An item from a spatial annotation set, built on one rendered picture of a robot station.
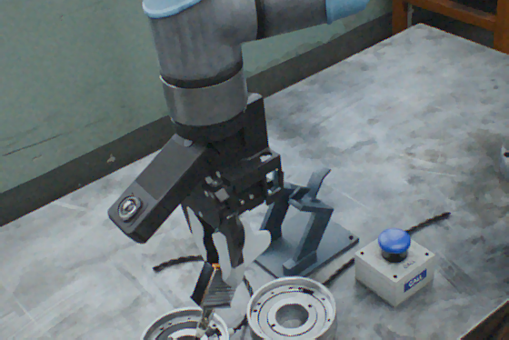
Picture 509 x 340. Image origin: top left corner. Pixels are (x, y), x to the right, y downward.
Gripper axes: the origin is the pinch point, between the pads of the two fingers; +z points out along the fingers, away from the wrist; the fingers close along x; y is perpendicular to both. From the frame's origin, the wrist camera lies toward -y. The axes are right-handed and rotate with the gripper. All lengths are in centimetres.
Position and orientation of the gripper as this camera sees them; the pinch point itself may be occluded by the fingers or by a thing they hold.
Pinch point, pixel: (220, 275)
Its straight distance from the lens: 77.1
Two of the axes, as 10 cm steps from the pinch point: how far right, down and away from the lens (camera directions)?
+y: 7.8, -4.3, 4.6
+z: 1.1, 8.1, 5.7
